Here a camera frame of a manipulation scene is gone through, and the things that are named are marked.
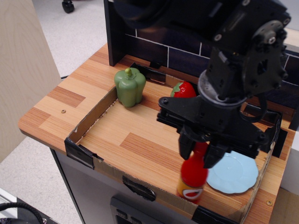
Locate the black caster wheel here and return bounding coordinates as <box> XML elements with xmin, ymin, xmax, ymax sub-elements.
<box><xmin>62</xmin><ymin>0</ymin><xmax>75</xmax><ymax>14</ymax></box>

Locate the grey cabinet base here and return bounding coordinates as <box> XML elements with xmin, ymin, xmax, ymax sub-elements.
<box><xmin>51</xmin><ymin>150</ymin><xmax>193</xmax><ymax>224</ymax></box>

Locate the green toy bell pepper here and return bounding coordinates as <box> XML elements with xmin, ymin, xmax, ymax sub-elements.
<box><xmin>114</xmin><ymin>68</ymin><xmax>146</xmax><ymax>107</ymax></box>

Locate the red hot sauce bottle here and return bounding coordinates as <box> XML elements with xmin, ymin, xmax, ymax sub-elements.
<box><xmin>177</xmin><ymin>142</ymin><xmax>208</xmax><ymax>204</ymax></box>

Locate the cardboard fence with black tape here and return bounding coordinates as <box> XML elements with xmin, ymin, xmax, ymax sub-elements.
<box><xmin>64</xmin><ymin>61</ymin><xmax>293</xmax><ymax>224</ymax></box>

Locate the red toy strawberry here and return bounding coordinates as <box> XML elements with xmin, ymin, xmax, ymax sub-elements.
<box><xmin>171</xmin><ymin>81</ymin><xmax>197</xmax><ymax>98</ymax></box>

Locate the black braided cable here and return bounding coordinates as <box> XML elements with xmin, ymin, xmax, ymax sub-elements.
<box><xmin>0</xmin><ymin>202</ymin><xmax>45</xmax><ymax>224</ymax></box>

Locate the light wooden board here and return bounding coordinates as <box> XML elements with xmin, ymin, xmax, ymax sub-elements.
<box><xmin>0</xmin><ymin>0</ymin><xmax>60</xmax><ymax>161</ymax></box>

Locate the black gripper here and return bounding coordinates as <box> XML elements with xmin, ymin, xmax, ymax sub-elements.
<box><xmin>157</xmin><ymin>95</ymin><xmax>269</xmax><ymax>168</ymax></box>

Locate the dark tiled backsplash panel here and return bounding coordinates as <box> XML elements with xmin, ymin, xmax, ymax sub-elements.
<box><xmin>104</xmin><ymin>0</ymin><xmax>299</xmax><ymax>131</ymax></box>

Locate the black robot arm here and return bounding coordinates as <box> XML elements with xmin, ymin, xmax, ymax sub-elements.
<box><xmin>114</xmin><ymin>0</ymin><xmax>290</xmax><ymax>168</ymax></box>

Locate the light blue plate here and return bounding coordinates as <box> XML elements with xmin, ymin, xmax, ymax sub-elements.
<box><xmin>207</xmin><ymin>151</ymin><xmax>259</xmax><ymax>194</ymax></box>

